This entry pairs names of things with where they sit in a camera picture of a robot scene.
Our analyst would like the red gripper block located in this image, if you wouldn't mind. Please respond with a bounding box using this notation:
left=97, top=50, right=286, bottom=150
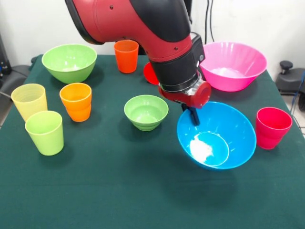
left=158, top=81, right=212, bottom=126

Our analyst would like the small green plastic bowl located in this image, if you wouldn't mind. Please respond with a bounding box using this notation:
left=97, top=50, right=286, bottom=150
left=123, top=94, right=169, bottom=132

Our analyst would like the blue plastic bowl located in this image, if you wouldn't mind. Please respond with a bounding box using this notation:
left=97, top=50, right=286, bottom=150
left=176, top=101, right=257, bottom=171

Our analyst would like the red plastic cup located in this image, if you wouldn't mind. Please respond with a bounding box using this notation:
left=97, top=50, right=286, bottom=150
left=143, top=62, right=159, bottom=85

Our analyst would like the large pink plastic bowl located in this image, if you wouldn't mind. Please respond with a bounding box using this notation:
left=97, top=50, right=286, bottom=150
left=199, top=42, right=267, bottom=93

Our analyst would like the red-orange plastic cup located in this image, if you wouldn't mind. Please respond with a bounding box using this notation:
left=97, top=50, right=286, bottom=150
left=114, top=40, right=139, bottom=74

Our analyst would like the magenta plastic cup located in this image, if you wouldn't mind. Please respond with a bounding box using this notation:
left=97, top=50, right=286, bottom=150
left=255, top=107, right=293, bottom=150

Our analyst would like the dark green tablecloth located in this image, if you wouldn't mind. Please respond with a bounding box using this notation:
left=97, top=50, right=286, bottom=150
left=0, top=54, right=305, bottom=229

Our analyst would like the grey base with black knob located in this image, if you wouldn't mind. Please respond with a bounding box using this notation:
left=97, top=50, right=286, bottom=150
left=276, top=61, right=305, bottom=96

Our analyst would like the orange plastic cup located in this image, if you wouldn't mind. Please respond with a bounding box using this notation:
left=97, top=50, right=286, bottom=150
left=59, top=83, right=92, bottom=123

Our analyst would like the large green plastic bowl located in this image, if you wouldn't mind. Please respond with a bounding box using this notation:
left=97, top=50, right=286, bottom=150
left=41, top=43, right=98, bottom=84

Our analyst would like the light green plastic cup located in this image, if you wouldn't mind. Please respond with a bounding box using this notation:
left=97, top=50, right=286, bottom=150
left=25, top=110, right=64, bottom=156

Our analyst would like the yellow plastic cup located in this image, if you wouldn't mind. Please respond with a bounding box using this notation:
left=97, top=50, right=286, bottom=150
left=10, top=83, right=48, bottom=122

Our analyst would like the grey rounded base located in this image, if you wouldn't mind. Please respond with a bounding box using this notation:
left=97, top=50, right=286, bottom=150
left=0, top=64, right=31, bottom=96

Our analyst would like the black equipment box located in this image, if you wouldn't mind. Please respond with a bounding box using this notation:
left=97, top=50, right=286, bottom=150
left=0, top=33, right=11, bottom=74

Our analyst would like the black wall cable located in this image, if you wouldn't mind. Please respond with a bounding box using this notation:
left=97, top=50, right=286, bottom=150
left=205, top=0, right=215, bottom=42

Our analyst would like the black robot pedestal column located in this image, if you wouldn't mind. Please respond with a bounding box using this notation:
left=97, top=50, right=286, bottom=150
left=185, top=0, right=193, bottom=25

